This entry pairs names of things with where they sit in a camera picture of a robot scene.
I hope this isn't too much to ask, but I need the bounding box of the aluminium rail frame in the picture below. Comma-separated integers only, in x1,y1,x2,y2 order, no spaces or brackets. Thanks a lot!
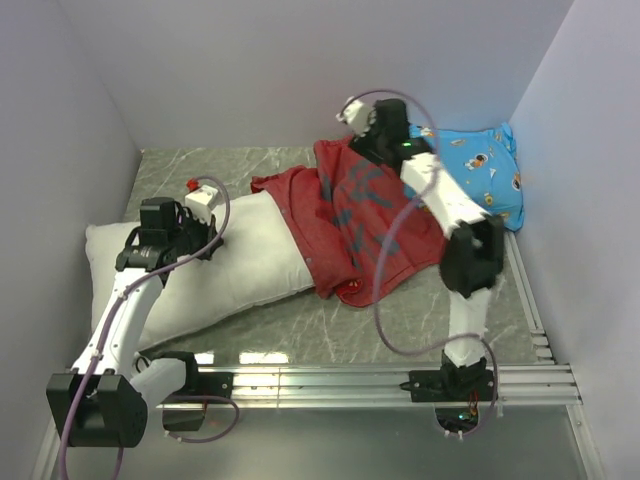
30,229,604,480

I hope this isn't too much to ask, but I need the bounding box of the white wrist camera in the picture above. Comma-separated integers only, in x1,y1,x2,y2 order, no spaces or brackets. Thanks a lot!
336,97,377,137
184,179,221,225

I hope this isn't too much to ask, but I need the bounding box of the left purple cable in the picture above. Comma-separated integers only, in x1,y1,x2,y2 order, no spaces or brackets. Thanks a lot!
58,174,243,480

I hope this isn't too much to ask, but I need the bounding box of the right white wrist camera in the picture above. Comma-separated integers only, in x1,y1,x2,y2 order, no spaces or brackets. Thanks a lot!
336,97,377,137

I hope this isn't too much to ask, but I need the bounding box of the purple cable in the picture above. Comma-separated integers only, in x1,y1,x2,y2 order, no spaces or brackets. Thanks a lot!
341,89,500,439
58,174,243,480

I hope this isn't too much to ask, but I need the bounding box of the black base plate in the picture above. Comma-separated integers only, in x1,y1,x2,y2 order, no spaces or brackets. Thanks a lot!
161,371,234,404
401,368,496,403

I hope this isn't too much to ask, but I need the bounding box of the red pillowcase with grey print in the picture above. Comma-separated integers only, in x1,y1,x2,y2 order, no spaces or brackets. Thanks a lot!
249,135,447,307

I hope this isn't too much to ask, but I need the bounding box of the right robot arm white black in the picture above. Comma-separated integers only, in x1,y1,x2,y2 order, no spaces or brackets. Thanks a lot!
336,97,504,400

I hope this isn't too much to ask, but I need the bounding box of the right control board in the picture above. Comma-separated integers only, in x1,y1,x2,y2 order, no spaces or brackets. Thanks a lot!
435,407,480,435

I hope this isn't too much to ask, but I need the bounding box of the white pillow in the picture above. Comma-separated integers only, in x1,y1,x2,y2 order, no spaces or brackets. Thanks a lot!
83,191,316,349

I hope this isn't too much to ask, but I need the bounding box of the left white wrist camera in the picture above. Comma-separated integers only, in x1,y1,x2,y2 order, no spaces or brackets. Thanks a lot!
184,179,221,225

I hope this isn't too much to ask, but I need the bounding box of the blue cartoon print pillow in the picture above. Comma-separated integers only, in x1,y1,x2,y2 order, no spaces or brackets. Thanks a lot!
410,122,524,232

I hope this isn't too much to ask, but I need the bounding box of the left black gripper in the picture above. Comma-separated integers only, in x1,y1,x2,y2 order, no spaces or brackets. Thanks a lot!
168,207,224,261

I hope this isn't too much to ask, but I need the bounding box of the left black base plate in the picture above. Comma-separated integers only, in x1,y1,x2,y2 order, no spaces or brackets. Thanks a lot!
161,371,234,404

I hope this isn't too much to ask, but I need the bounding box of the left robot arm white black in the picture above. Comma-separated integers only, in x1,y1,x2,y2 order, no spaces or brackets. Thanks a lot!
46,190,230,448

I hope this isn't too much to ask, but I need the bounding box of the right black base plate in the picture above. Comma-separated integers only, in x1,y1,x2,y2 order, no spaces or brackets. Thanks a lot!
401,368,496,403

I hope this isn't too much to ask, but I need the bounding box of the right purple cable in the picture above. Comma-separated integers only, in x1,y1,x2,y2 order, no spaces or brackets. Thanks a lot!
341,89,500,439

